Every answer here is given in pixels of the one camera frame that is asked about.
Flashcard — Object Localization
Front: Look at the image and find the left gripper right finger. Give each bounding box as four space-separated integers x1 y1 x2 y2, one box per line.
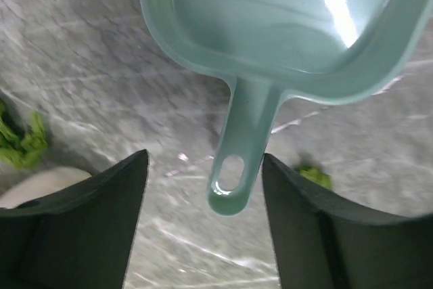
262 154 432 288

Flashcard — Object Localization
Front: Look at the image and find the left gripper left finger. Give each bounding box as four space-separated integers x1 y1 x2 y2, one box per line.
1 150 149 289

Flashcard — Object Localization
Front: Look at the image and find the teal dustpan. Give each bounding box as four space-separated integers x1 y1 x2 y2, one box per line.
140 0 432 216

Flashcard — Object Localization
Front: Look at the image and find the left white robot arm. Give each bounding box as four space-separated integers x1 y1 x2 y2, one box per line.
1 150 432 288

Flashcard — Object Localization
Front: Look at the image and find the green scrap front centre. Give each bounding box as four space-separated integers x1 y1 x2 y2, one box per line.
295 165 332 190

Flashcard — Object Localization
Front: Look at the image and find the green scrap table centre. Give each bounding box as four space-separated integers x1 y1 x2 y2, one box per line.
1 102 48 169

